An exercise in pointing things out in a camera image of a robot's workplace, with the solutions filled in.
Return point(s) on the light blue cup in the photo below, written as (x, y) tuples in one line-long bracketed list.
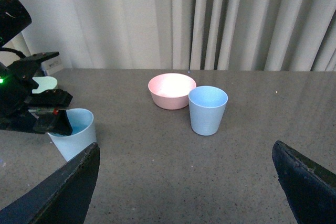
[(207, 105)]

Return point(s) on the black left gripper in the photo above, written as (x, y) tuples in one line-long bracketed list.
[(50, 106)]

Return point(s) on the grey curtain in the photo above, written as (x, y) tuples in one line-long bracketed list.
[(271, 35)]

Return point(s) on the pink bowl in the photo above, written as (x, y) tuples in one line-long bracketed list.
[(170, 90)]

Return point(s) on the mint green bowl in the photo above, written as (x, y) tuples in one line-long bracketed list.
[(44, 83)]

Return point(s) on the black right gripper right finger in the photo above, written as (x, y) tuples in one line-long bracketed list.
[(309, 187)]

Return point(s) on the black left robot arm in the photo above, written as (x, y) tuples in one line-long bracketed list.
[(14, 19)]

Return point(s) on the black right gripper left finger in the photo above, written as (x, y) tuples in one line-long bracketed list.
[(63, 197)]

